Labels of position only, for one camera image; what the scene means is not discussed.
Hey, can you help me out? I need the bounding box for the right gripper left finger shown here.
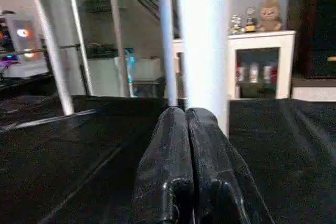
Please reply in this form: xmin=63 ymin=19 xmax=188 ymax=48
xmin=131 ymin=107 xmax=196 ymax=224

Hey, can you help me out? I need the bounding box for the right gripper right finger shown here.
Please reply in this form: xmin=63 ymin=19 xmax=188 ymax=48
xmin=185 ymin=108 xmax=276 ymax=224

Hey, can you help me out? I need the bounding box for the light blue stand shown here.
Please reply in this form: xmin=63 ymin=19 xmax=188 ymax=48
xmin=122 ymin=48 xmax=141 ymax=86

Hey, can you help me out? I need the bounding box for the white drawer unit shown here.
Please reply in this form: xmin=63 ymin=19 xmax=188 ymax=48
xmin=290 ymin=85 xmax=336 ymax=102

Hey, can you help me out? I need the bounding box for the slim metal pole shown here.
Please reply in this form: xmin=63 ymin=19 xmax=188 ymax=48
xmin=108 ymin=0 xmax=130 ymax=99
xmin=67 ymin=0 xmax=96 ymax=97

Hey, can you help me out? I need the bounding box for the white glass door cabinet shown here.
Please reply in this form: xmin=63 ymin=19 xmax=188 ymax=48
xmin=172 ymin=30 xmax=298 ymax=100

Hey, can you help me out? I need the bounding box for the small glass jar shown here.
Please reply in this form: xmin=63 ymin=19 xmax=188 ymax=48
xmin=230 ymin=14 xmax=244 ymax=35
xmin=244 ymin=6 xmax=259 ymax=33

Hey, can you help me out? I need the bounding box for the brown plush toy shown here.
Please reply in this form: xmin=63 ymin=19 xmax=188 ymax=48
xmin=256 ymin=0 xmax=284 ymax=32

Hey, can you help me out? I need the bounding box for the black cabinet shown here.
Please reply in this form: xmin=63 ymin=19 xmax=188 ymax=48
xmin=293 ymin=0 xmax=336 ymax=78

